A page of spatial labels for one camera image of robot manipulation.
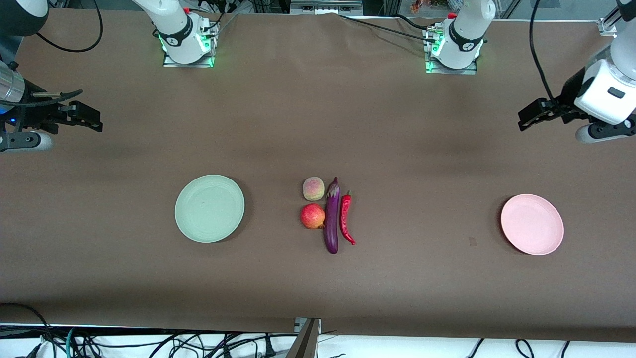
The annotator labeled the red chili pepper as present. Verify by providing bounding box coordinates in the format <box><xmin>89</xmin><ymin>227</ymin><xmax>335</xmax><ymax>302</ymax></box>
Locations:
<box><xmin>339</xmin><ymin>190</ymin><xmax>356</xmax><ymax>246</ymax></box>

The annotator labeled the purple eggplant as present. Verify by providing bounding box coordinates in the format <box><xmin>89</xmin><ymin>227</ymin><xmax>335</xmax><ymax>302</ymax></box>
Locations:
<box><xmin>324</xmin><ymin>177</ymin><xmax>341</xmax><ymax>255</ymax></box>

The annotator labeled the yellow pink peach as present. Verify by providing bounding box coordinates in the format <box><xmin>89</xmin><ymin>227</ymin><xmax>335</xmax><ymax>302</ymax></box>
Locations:
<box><xmin>303</xmin><ymin>177</ymin><xmax>325</xmax><ymax>201</ymax></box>

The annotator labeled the red pomegranate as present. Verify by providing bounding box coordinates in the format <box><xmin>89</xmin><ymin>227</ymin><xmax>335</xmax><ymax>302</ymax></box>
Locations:
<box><xmin>300</xmin><ymin>203</ymin><xmax>326</xmax><ymax>230</ymax></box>

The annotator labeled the pink round plate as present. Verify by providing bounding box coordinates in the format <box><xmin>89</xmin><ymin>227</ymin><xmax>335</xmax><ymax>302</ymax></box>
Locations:
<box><xmin>500</xmin><ymin>194</ymin><xmax>565</xmax><ymax>256</ymax></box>

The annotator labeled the pale green round plate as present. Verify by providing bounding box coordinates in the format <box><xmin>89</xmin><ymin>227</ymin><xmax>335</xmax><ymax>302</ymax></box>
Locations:
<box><xmin>174</xmin><ymin>175</ymin><xmax>245</xmax><ymax>244</ymax></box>

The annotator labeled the orange red toy pile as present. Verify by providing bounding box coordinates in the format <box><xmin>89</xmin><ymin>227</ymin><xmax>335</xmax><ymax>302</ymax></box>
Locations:
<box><xmin>410</xmin><ymin>0</ymin><xmax>449</xmax><ymax>13</ymax></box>

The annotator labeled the brown table cloth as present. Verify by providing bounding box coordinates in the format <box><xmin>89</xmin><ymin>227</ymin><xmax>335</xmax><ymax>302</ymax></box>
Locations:
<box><xmin>0</xmin><ymin>7</ymin><xmax>636</xmax><ymax>344</ymax></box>

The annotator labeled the silver metal box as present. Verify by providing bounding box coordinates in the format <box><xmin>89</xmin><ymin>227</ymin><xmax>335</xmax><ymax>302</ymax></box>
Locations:
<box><xmin>290</xmin><ymin>0</ymin><xmax>364</xmax><ymax>15</ymax></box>

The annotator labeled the aluminium frame profile with bracket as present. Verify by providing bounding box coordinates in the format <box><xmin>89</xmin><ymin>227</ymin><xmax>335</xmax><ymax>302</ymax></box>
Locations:
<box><xmin>598</xmin><ymin>0</ymin><xmax>624</xmax><ymax>36</ymax></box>

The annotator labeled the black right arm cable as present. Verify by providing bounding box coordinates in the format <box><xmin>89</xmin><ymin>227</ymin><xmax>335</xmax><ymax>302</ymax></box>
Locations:
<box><xmin>0</xmin><ymin>0</ymin><xmax>104</xmax><ymax>107</ymax></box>

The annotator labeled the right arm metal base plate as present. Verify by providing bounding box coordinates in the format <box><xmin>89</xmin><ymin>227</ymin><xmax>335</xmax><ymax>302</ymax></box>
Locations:
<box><xmin>163</xmin><ymin>49</ymin><xmax>215</xmax><ymax>68</ymax></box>

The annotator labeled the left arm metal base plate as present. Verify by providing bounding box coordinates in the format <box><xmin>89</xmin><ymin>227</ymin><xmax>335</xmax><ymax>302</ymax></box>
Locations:
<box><xmin>425</xmin><ymin>27</ymin><xmax>478</xmax><ymax>75</ymax></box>

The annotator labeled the short curved black cable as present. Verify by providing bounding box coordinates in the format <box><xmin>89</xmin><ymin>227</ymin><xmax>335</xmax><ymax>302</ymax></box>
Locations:
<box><xmin>393</xmin><ymin>14</ymin><xmax>430</xmax><ymax>31</ymax></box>

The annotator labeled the long black cable on cloth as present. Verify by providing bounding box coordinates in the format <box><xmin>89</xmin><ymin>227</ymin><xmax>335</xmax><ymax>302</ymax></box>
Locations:
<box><xmin>338</xmin><ymin>14</ymin><xmax>438</xmax><ymax>39</ymax></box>

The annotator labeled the thick black looped floor cable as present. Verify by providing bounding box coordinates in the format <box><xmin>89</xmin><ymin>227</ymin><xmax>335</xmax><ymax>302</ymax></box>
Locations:
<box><xmin>0</xmin><ymin>302</ymin><xmax>53</xmax><ymax>358</ymax></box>

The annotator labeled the grey metal post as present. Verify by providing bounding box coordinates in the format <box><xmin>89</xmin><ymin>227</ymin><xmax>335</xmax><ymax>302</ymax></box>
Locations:
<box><xmin>286</xmin><ymin>317</ymin><xmax>322</xmax><ymax>358</ymax></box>

